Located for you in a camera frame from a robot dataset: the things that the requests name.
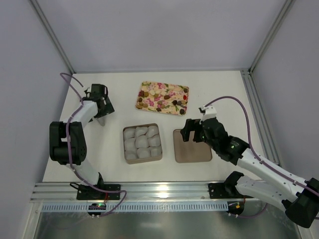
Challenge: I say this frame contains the floral tray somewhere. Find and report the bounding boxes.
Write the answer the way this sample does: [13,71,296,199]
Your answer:
[135,81,189,116]

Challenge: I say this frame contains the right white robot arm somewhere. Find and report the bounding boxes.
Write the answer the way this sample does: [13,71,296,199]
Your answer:
[180,118,319,229]

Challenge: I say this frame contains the left aluminium frame post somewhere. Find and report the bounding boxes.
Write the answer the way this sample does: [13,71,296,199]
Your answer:
[28,0,75,74]

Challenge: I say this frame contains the aluminium front rail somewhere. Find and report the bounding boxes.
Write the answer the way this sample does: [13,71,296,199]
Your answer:
[30,181,250,202]

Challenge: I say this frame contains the right aluminium frame rail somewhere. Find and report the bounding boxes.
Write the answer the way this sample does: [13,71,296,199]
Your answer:
[241,69,281,166]

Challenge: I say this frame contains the gold tin lid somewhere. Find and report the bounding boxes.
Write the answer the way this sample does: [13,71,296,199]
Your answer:
[173,129,212,163]

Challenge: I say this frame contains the metal tongs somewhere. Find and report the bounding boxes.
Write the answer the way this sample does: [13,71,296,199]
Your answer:
[96,116,106,126]

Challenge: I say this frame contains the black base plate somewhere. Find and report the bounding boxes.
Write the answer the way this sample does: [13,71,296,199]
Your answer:
[208,182,244,199]
[72,184,121,201]

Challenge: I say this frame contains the gold tin box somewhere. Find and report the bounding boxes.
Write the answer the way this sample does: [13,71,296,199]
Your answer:
[123,123,163,165]

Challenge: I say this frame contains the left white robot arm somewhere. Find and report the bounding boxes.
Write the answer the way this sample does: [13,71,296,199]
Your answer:
[49,84,115,192]

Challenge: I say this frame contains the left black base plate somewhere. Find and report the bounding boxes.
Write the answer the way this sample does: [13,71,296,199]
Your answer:
[72,184,121,201]

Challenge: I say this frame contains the slotted cable duct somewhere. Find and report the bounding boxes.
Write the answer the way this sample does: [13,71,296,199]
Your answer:
[41,201,228,213]

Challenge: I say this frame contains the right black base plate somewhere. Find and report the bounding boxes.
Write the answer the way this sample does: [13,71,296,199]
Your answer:
[208,182,244,199]

